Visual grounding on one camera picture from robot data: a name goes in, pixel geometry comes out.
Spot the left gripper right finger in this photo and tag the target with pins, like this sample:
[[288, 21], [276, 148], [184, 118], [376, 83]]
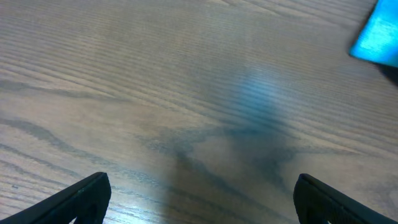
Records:
[[318, 203]]

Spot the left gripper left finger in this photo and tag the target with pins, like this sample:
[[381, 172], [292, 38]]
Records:
[[84, 202]]

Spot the blue microfibre cloth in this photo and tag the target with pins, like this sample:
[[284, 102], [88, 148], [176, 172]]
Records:
[[377, 41]]

